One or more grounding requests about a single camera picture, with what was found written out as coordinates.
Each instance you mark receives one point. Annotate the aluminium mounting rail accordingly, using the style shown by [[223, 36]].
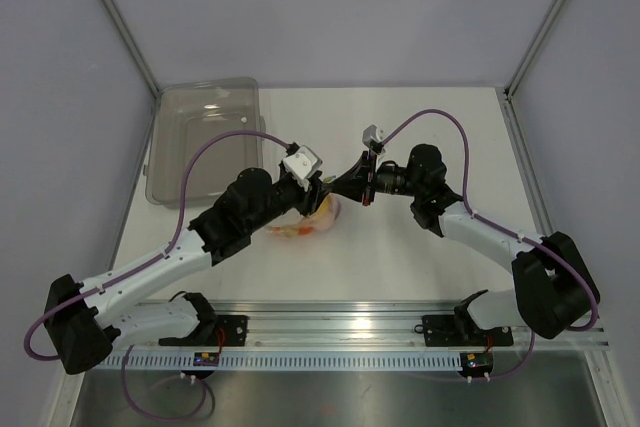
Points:
[[333, 326]]

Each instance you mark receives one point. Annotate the right controller board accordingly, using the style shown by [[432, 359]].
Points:
[[478, 362]]

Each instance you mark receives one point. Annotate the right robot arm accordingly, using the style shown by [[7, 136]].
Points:
[[552, 287]]

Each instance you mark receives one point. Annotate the controller board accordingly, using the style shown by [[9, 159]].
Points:
[[478, 362], [206, 359]]

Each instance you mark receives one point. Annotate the left controller board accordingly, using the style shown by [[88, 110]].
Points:
[[206, 359]]

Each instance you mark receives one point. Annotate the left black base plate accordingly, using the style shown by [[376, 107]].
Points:
[[230, 330]]

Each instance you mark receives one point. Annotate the frame post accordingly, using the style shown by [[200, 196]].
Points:
[[130, 44], [544, 29]]

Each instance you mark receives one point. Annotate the left frame post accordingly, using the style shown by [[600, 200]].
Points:
[[130, 44]]

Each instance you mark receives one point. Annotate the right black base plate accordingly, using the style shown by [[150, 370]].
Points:
[[446, 330]]

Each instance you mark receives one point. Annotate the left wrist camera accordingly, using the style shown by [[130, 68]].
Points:
[[302, 163]]

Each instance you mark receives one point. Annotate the clear plastic container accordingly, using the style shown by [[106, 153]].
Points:
[[187, 117]]

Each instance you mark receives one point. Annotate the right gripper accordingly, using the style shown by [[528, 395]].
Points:
[[357, 182]]

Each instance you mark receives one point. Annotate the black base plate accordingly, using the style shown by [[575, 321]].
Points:
[[446, 330], [230, 330]]

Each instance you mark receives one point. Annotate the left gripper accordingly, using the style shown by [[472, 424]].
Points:
[[313, 194]]

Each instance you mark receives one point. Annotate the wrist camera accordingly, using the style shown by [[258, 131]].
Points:
[[373, 140], [302, 163]]

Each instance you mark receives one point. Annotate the right frame post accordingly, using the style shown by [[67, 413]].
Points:
[[544, 29]]

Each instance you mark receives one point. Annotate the yellow fake fruit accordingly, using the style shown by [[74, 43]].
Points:
[[330, 206]]

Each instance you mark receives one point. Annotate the zip top bag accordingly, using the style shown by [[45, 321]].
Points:
[[284, 227]]

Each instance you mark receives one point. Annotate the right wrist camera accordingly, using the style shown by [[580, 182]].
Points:
[[373, 140]]

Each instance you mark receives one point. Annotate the white slotted cable duct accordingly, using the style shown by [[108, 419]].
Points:
[[182, 360]]

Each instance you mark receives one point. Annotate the orange fake fruit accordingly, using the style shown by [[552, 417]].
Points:
[[303, 231]]

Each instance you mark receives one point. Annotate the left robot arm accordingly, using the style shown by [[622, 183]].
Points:
[[86, 320]]

